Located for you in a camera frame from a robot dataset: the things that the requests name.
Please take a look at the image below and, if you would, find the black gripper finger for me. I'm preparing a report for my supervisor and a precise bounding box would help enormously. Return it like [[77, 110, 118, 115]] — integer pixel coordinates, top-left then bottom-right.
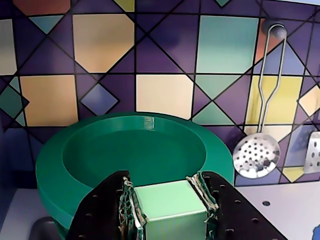
[[66, 169, 148, 240], [186, 171, 283, 240]]

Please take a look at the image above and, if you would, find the light green cube block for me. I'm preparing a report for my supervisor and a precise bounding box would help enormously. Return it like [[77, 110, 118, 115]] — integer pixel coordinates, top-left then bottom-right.
[[133, 179, 208, 240]]

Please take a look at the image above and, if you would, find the green round recipient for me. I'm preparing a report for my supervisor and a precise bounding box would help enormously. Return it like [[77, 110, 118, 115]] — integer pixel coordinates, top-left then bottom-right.
[[35, 112, 235, 232]]

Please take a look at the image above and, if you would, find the black round knob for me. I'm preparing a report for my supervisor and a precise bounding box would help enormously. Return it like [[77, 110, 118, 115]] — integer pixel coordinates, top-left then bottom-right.
[[31, 216, 62, 240]]

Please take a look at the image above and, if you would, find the silver perforated skimmer spoon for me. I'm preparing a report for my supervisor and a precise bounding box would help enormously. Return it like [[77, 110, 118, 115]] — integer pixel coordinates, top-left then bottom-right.
[[232, 23, 287, 179]]

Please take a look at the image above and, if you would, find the silver slotted spatula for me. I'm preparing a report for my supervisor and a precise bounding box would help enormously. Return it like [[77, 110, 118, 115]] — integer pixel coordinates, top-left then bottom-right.
[[303, 131, 320, 174]]

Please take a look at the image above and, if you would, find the grey wall peg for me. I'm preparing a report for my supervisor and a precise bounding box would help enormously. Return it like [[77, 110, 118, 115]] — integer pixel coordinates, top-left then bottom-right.
[[261, 19, 288, 40]]

